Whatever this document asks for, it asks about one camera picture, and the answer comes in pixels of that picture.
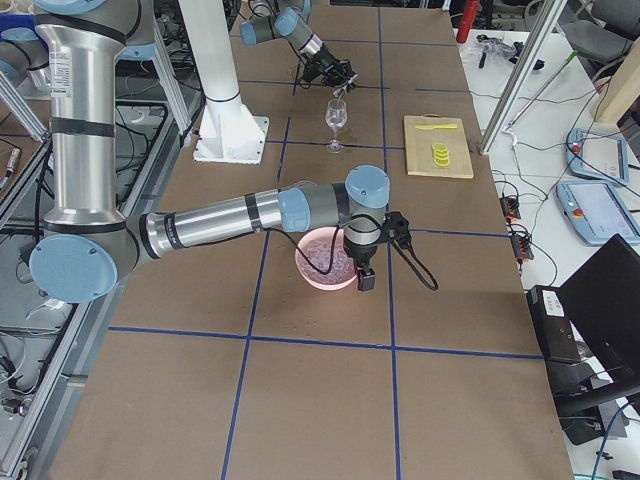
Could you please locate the blue teach pendant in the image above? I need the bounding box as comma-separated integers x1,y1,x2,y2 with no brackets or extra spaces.
556,180,639,246
566,129,629,186

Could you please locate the aluminium frame post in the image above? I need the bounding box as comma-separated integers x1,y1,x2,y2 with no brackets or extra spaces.
479,0,567,155

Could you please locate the crumpled clear plastic bag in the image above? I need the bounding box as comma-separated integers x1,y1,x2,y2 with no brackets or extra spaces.
476,34,524,64

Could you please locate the clear wine glass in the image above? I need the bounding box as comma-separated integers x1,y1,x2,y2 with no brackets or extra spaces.
325,98,348,153

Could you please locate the near blue teach pendant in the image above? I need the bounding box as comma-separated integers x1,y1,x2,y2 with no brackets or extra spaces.
556,180,639,246

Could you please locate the black monitor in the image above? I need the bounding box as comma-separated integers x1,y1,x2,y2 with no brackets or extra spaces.
557,234,639,393

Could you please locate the pink bowl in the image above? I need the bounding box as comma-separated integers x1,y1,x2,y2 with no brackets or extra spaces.
295,227,356,291

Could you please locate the steel jigger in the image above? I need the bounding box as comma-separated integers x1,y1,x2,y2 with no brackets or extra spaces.
333,83,350,100

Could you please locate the far blue teach pendant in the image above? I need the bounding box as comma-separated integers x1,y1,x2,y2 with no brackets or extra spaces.
566,129,629,186

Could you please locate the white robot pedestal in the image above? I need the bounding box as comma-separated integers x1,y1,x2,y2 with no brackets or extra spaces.
179,0,269,164

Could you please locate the red fire extinguisher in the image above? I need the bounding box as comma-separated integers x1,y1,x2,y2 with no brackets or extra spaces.
456,0,480,44

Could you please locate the bamboo cutting board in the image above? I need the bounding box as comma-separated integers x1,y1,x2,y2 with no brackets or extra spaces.
403,115,474,179

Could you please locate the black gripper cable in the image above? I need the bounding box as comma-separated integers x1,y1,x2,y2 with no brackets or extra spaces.
262,214,440,292

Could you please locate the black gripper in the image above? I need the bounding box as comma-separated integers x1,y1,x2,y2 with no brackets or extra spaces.
343,239,377,291
312,47,358,94

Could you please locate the yellow plastic knife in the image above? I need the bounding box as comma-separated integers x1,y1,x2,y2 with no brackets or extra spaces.
414,123,458,131

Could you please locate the grey office chair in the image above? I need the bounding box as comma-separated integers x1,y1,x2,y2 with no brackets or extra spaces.
563,0,639,64

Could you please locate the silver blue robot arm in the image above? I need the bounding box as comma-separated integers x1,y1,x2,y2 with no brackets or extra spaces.
239,1,358,98
29,1,390,303

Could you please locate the clear ice cubes pile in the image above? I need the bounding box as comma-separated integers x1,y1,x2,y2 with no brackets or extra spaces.
299,236,355,285

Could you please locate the black box device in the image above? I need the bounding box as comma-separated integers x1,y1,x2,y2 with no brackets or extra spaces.
526,285,593,365

